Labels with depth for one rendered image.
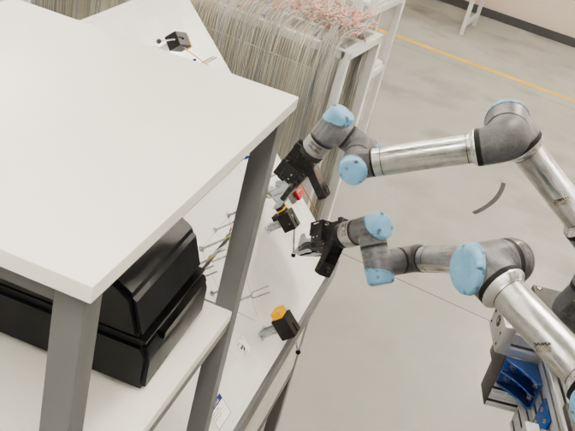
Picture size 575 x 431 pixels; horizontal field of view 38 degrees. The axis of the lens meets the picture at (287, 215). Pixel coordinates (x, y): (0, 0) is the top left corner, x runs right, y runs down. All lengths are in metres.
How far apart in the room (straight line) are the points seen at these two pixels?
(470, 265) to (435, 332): 2.29
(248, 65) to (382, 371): 1.54
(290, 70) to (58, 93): 1.93
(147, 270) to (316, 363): 2.58
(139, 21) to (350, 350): 2.03
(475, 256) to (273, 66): 1.37
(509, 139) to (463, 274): 0.39
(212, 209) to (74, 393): 1.45
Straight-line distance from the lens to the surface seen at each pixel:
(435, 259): 2.24
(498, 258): 1.94
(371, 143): 2.31
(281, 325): 2.23
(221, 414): 2.06
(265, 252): 2.44
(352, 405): 3.61
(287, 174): 2.38
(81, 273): 0.80
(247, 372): 2.19
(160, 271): 1.24
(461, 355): 4.13
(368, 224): 2.25
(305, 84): 3.01
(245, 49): 3.06
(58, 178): 0.95
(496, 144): 2.13
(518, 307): 1.89
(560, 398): 2.24
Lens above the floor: 2.31
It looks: 29 degrees down
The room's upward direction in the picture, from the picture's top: 15 degrees clockwise
